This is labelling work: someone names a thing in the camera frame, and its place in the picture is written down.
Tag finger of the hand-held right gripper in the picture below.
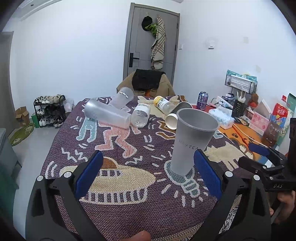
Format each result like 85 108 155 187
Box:
238 156 287 179
248 142 289 166

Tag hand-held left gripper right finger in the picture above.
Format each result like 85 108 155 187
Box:
193 148 272 241

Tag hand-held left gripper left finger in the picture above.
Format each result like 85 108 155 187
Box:
25 150 104 241

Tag grey frosted plastic cup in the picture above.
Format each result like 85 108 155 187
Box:
170 108 220 176

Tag large clear frosted cup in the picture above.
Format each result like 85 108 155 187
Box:
84 98 132 129

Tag dark paper cup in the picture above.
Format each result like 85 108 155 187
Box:
165 101 193 130

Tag frosted cup with white print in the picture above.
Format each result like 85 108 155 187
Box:
109 87 135 110

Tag person's right hand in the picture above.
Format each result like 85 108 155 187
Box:
269 190 296 225

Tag person's left hand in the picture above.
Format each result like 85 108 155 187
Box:
129 230 151 241

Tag clear brown plastic bottle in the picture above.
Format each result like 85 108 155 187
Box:
262 121 283 147

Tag orange paw print desk mat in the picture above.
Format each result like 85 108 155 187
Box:
192 104 278 168

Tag pink floral box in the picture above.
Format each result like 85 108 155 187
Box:
248 112 271 136

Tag red snack packet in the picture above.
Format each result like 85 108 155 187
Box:
269 103 292 137

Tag printed woven blanket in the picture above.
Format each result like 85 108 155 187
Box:
40 95 252 240

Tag black utensil holder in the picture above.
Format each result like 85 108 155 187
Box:
231 91 248 119

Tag blue white tissue pack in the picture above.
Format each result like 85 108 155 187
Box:
208 108 235 129

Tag brown teddy bear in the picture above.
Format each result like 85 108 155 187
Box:
248 93 259 107

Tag green box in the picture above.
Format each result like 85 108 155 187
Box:
286 93 296 110

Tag white box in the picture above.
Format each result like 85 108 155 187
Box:
214 96 234 109

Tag white plastic bag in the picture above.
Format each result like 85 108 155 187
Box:
63 98 75 113

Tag purple drink can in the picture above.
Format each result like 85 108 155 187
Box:
196 91 209 111

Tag black shoe rack with shoes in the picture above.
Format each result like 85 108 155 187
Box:
34 94 66 127

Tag green bag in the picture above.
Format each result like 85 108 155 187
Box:
31 113 41 128

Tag green floor mat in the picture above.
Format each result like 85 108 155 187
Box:
8 122 35 147

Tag clear plastic bottle lying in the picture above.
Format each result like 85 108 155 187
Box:
131 103 151 128

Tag grey bin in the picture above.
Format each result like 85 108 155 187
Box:
0 128 23 193

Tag yellow cap plastic bottle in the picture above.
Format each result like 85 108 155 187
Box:
154 96 175 115

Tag cardboard box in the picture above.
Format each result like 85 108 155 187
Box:
15 106 30 127

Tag chair with dark cloth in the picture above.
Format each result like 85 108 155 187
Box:
116 71 176 97

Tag black garment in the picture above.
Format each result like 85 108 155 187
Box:
132 69 166 91

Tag plaid scarf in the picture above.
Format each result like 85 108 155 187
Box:
150 16 166 70

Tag grey door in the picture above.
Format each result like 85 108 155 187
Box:
122 3 180 87

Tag green hanging cloth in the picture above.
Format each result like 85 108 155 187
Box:
148 23 159 37

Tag black hat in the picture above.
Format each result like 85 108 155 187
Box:
141 16 153 31

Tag white cable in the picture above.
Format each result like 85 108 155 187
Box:
232 124 266 146

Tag black wire basket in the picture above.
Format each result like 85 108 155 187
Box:
224 74 257 94

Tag black door handle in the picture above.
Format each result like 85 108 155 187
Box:
129 53 140 68

